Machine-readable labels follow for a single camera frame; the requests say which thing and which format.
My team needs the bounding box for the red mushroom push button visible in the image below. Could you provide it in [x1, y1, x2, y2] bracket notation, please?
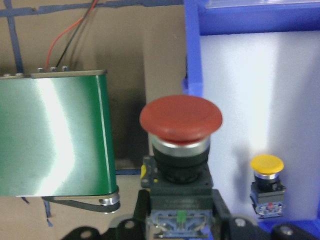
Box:
[139, 95, 223, 239]

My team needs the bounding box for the yellow mushroom push button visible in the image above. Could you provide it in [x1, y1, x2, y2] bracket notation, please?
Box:
[250, 154, 286, 219]

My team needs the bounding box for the green conveyor belt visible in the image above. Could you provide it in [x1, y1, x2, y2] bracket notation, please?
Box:
[0, 70, 120, 213]

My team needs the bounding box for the blue plastic bin right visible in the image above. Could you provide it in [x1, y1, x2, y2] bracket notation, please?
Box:
[183, 0, 320, 236]

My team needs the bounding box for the red black conveyor power wire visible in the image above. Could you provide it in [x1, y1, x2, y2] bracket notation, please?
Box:
[45, 0, 100, 70]

